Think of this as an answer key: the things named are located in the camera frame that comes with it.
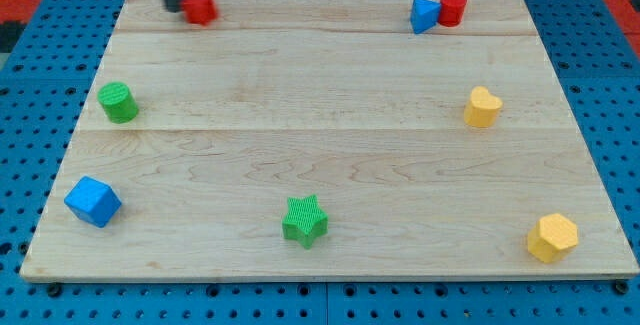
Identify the blue cube block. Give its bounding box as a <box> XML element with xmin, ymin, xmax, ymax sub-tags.
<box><xmin>64</xmin><ymin>176</ymin><xmax>122</xmax><ymax>228</ymax></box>

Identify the wooden board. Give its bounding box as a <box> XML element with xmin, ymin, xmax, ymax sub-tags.
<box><xmin>20</xmin><ymin>0</ymin><xmax>639</xmax><ymax>283</ymax></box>

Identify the green star block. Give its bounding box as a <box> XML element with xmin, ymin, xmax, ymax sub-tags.
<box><xmin>281</xmin><ymin>194</ymin><xmax>329</xmax><ymax>249</ymax></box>

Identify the yellow heart block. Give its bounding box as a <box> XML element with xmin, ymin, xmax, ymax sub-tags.
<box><xmin>463</xmin><ymin>86</ymin><xmax>503</xmax><ymax>128</ymax></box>

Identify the blue triangular block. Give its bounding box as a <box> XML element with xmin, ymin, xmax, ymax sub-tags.
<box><xmin>410</xmin><ymin>0</ymin><xmax>441</xmax><ymax>34</ymax></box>

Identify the red cylinder block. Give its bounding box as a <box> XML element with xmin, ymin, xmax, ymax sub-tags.
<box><xmin>438</xmin><ymin>0</ymin><xmax>467</xmax><ymax>27</ymax></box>

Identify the green cylinder block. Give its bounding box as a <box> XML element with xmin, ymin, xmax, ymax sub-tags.
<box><xmin>97</xmin><ymin>82</ymin><xmax>139</xmax><ymax>124</ymax></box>

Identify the yellow hexagon block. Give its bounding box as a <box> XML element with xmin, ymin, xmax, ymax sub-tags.
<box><xmin>526</xmin><ymin>213</ymin><xmax>579</xmax><ymax>263</ymax></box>

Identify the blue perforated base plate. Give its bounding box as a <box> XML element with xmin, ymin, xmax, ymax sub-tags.
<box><xmin>1</xmin><ymin>0</ymin><xmax>639</xmax><ymax>324</ymax></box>

